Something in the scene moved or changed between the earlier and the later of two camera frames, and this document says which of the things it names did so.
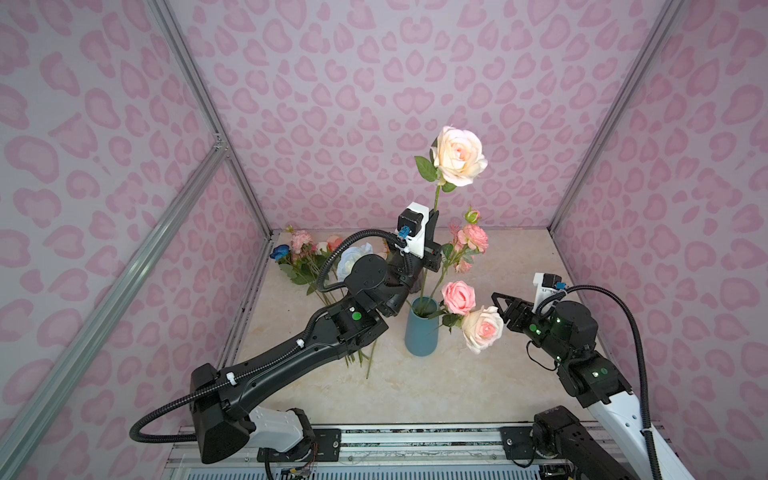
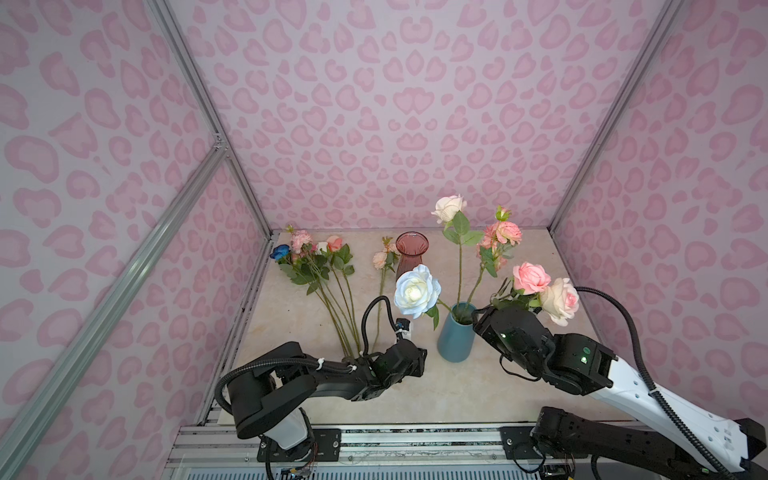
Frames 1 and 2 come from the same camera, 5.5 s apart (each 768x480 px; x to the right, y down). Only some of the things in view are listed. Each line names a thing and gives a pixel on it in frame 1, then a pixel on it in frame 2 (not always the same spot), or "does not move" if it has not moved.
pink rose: x=459 y=297 to x=530 y=278
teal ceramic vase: x=422 y=327 to x=456 y=338
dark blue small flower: x=280 y=252 does not move
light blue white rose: x=348 y=256 to x=416 y=291
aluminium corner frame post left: x=166 y=14 does not move
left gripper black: x=429 y=259 to x=420 y=363
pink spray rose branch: x=468 y=239 to x=495 y=247
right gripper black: x=517 y=305 to x=484 y=325
